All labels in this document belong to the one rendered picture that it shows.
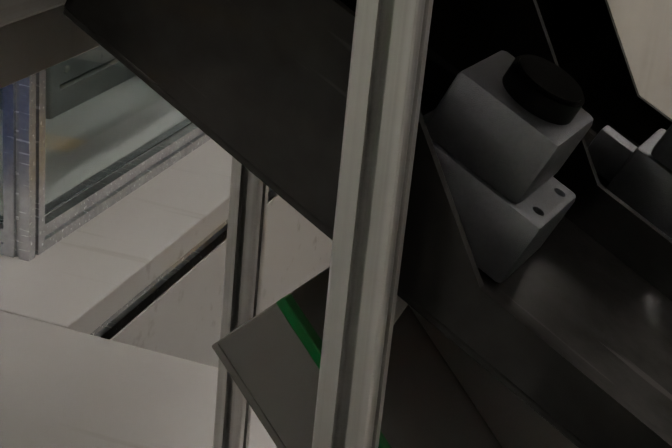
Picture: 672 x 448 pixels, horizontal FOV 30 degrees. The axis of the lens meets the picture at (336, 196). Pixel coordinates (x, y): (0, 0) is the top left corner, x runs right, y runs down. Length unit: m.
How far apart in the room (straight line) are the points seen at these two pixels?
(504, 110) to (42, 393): 0.71
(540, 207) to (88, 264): 0.90
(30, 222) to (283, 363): 0.85
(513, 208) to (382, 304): 0.07
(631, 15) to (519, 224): 3.82
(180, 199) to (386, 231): 1.10
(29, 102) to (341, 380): 0.87
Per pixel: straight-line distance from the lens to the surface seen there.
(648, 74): 4.30
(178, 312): 1.45
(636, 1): 4.26
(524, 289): 0.48
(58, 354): 1.16
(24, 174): 1.29
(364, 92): 0.39
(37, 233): 1.33
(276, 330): 0.48
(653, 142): 0.61
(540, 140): 0.45
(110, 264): 1.32
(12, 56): 0.53
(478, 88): 0.45
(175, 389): 1.10
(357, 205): 0.40
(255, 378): 0.49
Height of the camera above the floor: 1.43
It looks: 22 degrees down
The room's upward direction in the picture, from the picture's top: 6 degrees clockwise
